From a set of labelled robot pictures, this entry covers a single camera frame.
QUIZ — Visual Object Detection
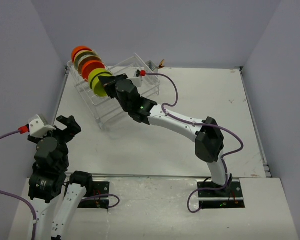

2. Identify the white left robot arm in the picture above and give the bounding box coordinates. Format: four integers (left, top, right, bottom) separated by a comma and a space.
28, 114, 94, 240

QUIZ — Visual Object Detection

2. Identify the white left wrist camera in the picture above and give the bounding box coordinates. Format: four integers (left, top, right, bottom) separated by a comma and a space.
28, 114, 56, 138

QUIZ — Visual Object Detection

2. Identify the patterned beige bowl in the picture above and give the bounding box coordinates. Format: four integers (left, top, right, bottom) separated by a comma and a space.
74, 54, 102, 72

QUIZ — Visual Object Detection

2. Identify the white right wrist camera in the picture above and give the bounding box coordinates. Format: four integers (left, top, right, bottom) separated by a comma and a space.
128, 69, 143, 88

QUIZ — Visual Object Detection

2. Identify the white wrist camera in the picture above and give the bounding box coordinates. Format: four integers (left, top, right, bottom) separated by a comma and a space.
128, 69, 143, 88
28, 114, 56, 138

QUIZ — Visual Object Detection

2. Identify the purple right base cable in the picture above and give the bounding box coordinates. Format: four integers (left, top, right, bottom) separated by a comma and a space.
187, 186, 228, 213

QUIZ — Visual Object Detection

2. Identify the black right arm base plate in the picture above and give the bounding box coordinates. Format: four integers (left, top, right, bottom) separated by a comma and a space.
198, 181, 246, 209

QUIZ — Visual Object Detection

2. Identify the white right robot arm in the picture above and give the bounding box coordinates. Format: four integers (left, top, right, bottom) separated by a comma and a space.
98, 74, 232, 197

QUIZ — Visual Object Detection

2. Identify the lime green bowl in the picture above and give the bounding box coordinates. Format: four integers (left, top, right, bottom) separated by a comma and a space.
88, 72, 112, 97
88, 68, 113, 89

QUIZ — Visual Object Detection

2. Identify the brown wooden spoon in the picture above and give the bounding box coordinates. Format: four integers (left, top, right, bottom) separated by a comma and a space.
158, 59, 165, 69

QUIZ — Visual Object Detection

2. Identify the white wire dish rack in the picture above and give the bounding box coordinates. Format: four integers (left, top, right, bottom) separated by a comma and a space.
67, 51, 160, 129

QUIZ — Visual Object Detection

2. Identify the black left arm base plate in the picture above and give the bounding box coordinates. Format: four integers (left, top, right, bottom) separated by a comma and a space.
78, 181, 110, 210

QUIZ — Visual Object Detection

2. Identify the orange bowl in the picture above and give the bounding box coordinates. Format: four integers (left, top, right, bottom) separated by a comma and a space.
71, 45, 92, 61
81, 60, 106, 82

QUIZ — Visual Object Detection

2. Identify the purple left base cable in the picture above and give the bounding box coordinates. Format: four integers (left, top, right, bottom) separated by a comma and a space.
81, 193, 121, 209

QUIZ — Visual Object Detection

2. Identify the grey cutlery holder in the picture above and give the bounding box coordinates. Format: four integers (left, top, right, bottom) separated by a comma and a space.
145, 60, 159, 73

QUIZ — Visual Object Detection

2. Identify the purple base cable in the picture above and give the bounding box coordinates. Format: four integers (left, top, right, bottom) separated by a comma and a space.
187, 186, 228, 213
81, 193, 121, 209

